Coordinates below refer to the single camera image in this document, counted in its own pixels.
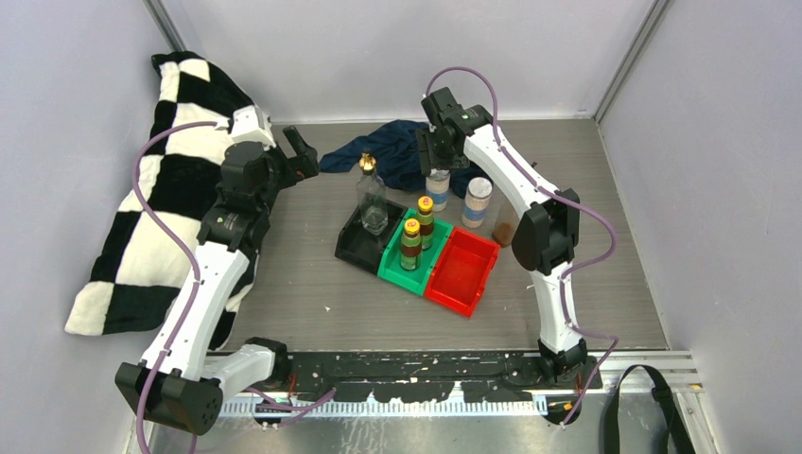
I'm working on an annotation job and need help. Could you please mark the dark blue shorts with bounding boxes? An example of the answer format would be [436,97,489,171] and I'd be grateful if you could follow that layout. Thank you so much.
[319,120,497,193]

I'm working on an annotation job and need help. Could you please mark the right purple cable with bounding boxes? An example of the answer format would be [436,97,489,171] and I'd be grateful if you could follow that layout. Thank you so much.
[426,66,620,428]

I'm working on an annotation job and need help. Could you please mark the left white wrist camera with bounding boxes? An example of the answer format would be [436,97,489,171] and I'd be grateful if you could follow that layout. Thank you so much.
[230,105,276,149]

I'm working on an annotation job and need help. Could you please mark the sauce bottle yellow cap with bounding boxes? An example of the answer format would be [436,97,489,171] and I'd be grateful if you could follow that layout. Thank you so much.
[417,196,435,250]
[399,218,422,271]

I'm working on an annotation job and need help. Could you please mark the brown oil cruet gold spout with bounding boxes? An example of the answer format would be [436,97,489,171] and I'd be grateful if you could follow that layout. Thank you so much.
[491,198,520,248]

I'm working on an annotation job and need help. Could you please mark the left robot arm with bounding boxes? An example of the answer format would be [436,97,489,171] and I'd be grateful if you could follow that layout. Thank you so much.
[114,126,320,436]

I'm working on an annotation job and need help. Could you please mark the spice jar plain lid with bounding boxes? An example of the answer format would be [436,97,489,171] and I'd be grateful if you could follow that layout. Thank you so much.
[426,169,450,212]

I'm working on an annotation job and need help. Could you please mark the red plastic bin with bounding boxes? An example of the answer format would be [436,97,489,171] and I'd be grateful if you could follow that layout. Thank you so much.
[424,227,500,318]

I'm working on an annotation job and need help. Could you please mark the black plastic bin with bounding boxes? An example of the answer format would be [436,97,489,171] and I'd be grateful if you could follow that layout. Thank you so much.
[335,201,408,275]

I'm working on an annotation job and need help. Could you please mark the purple cable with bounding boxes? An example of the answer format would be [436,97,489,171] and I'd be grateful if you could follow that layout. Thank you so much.
[426,66,620,428]
[131,120,232,454]

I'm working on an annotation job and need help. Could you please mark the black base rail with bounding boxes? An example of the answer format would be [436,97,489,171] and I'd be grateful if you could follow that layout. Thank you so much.
[254,350,597,404]

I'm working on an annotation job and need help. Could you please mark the black strap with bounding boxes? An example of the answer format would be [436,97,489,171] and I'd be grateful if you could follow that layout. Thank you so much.
[602,364,697,454]

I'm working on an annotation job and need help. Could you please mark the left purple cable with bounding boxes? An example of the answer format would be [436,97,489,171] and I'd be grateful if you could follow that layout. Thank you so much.
[131,120,232,454]

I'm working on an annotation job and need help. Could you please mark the spice jar perforated lid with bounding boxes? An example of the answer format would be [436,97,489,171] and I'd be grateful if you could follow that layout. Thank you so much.
[462,177,493,228]

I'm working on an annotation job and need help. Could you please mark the green plastic bin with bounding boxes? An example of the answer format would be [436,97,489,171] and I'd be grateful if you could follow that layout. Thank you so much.
[376,208,454,297]

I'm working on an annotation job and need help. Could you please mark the black white checkered blanket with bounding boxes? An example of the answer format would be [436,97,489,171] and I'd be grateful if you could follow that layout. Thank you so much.
[65,51,253,336]

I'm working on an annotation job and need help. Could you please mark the clear glass cruet gold spout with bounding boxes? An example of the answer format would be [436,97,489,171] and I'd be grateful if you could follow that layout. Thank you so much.
[356,151,389,236]

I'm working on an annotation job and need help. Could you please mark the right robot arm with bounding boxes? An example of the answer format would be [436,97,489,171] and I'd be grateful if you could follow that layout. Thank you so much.
[417,88,588,389]

